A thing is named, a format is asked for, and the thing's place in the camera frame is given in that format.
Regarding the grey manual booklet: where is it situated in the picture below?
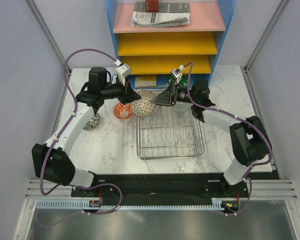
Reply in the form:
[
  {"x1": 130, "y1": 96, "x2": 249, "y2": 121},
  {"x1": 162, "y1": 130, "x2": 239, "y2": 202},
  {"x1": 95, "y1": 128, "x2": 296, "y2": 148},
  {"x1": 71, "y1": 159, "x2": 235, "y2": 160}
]
[{"x1": 130, "y1": 1, "x2": 191, "y2": 28}]

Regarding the brown wooden block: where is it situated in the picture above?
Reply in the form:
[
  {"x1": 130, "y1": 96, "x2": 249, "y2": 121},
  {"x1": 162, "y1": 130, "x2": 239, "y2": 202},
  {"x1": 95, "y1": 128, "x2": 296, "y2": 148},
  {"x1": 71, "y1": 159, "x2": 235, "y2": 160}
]
[{"x1": 145, "y1": 0, "x2": 163, "y2": 12}]

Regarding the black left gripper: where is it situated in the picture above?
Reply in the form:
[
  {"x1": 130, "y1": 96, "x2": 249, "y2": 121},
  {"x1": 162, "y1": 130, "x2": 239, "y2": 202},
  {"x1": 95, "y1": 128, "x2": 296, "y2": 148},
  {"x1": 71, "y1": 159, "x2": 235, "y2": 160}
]
[{"x1": 101, "y1": 76, "x2": 141, "y2": 106}]

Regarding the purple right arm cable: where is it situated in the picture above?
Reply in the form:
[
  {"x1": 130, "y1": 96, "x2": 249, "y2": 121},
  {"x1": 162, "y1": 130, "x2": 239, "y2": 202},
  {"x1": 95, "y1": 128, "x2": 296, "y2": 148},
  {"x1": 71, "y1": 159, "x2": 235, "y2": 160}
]
[{"x1": 183, "y1": 62, "x2": 275, "y2": 217}]

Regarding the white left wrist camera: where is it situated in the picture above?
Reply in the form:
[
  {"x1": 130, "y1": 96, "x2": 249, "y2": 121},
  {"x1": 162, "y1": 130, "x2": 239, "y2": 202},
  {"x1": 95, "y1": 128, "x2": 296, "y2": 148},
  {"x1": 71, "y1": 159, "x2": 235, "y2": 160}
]
[{"x1": 114, "y1": 59, "x2": 132, "y2": 86}]

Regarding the blue shelf unit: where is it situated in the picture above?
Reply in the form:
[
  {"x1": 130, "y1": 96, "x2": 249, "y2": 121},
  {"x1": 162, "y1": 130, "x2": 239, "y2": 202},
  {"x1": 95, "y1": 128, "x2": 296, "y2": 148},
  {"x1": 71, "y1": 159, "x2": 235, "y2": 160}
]
[{"x1": 105, "y1": 0, "x2": 236, "y2": 89}]

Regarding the white slotted cable duct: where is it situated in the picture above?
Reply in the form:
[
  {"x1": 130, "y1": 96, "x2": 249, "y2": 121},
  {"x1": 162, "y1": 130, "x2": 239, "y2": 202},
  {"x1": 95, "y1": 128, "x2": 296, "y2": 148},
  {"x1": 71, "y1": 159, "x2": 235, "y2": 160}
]
[{"x1": 36, "y1": 199, "x2": 238, "y2": 211}]

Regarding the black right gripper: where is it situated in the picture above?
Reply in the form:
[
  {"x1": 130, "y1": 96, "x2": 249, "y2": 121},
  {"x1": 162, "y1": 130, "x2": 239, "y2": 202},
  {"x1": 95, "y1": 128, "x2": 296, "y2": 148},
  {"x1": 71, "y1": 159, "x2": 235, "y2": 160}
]
[{"x1": 151, "y1": 80, "x2": 198, "y2": 107}]

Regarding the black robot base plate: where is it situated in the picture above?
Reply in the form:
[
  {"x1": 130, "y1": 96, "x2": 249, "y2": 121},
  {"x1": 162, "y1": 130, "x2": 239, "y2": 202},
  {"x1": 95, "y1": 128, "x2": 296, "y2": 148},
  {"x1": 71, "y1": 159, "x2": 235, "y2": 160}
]
[{"x1": 41, "y1": 172, "x2": 281, "y2": 207}]

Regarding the pale green glass bowl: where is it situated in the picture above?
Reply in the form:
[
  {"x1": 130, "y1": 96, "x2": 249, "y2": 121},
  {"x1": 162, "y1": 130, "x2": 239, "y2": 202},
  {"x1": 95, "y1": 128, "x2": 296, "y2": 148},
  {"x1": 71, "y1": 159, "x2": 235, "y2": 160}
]
[{"x1": 172, "y1": 103, "x2": 191, "y2": 113}]

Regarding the brown dotted pattern bowl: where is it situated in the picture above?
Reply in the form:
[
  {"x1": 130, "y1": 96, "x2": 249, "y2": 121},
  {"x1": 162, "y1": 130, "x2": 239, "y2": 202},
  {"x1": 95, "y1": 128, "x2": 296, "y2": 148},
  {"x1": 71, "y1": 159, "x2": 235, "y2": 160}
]
[{"x1": 130, "y1": 89, "x2": 156, "y2": 118}]

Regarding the orange floral white bowl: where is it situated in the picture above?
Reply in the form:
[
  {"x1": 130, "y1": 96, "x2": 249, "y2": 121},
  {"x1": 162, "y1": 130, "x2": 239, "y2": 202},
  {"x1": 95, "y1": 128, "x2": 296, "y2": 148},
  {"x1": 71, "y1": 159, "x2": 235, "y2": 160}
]
[{"x1": 113, "y1": 102, "x2": 134, "y2": 120}]

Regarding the green book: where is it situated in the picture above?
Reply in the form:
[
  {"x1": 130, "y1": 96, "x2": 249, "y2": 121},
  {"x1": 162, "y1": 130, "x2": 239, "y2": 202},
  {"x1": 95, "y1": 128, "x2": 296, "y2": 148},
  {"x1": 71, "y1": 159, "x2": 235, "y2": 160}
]
[{"x1": 166, "y1": 74, "x2": 188, "y2": 88}]

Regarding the stainless wire dish rack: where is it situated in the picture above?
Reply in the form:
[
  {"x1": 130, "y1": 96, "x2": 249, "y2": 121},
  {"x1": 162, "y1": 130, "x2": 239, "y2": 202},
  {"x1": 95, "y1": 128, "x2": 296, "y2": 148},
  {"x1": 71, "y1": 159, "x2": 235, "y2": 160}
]
[{"x1": 132, "y1": 83, "x2": 206, "y2": 160}]

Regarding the yellow illustrated book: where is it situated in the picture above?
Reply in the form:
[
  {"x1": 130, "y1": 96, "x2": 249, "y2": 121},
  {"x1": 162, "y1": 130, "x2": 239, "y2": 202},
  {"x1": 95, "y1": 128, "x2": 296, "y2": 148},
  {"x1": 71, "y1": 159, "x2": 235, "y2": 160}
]
[{"x1": 134, "y1": 74, "x2": 157, "y2": 88}]

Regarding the dark grey bottom bowl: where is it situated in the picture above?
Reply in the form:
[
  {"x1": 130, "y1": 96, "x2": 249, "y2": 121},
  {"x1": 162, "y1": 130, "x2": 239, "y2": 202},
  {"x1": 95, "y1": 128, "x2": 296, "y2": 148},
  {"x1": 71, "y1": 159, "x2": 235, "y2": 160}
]
[{"x1": 83, "y1": 113, "x2": 101, "y2": 131}]

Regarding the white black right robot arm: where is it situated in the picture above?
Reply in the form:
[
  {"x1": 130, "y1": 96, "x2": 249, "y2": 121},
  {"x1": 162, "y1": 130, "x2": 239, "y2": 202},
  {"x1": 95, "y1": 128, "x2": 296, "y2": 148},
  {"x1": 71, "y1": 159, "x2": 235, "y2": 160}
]
[{"x1": 151, "y1": 79, "x2": 273, "y2": 197}]

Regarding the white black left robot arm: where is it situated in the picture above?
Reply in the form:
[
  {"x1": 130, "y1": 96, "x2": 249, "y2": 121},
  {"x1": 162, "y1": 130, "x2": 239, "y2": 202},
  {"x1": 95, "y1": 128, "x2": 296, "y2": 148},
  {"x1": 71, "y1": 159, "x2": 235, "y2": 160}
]
[{"x1": 31, "y1": 63, "x2": 141, "y2": 197}]

